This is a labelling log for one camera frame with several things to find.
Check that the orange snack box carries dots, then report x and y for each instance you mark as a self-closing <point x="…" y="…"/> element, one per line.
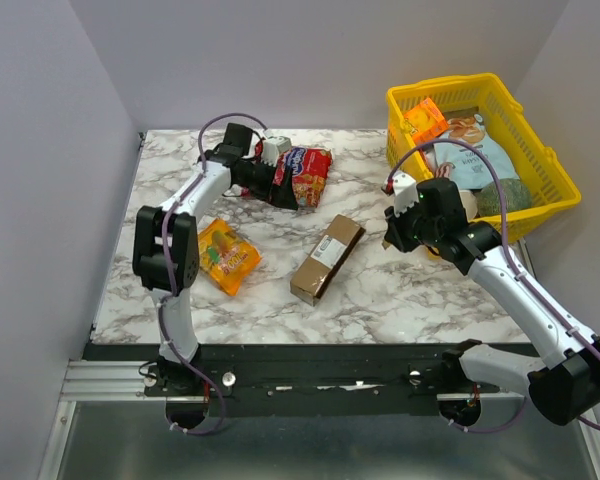
<point x="425" y="122"/>

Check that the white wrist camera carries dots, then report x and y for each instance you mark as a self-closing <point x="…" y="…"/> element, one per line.
<point x="273" y="148"/>
<point x="403" y="188"/>

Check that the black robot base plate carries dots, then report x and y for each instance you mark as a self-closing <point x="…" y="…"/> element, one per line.
<point x="239" y="381"/>

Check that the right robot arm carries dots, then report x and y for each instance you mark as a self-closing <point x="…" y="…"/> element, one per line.
<point x="563" y="379"/>

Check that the aluminium frame rail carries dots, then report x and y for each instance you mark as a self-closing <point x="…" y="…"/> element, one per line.
<point x="119" y="381"/>

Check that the green melon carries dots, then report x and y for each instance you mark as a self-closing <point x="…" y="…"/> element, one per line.
<point x="517" y="197"/>

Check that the yellow corn snack bag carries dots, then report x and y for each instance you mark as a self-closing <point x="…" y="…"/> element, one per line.
<point x="225" y="256"/>

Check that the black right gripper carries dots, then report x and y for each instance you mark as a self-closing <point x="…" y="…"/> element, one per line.
<point x="395" y="232"/>

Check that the red white striped packet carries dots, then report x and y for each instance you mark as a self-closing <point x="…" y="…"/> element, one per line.
<point x="445" y="170"/>

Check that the yellow plastic basket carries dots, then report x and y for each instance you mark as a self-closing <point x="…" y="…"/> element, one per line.
<point x="551" y="188"/>

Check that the white tape roll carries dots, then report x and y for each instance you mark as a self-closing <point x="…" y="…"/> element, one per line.
<point x="469" y="203"/>

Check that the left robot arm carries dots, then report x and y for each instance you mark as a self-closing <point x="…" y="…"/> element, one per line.
<point x="166" y="255"/>

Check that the red candy bag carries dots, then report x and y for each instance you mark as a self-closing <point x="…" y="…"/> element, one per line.
<point x="309" y="166"/>

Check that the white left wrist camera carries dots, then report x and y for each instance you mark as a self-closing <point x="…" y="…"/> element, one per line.
<point x="273" y="148"/>

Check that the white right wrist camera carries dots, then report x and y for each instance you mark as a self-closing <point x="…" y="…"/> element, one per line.
<point x="403" y="188"/>

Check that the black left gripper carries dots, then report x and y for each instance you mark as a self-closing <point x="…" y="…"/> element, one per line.
<point x="281" y="196"/>

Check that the brown cardboard express box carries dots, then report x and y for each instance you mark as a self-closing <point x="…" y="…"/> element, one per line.
<point x="334" y="246"/>

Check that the light blue chips bag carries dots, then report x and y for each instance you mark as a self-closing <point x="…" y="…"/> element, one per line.
<point x="471" y="173"/>

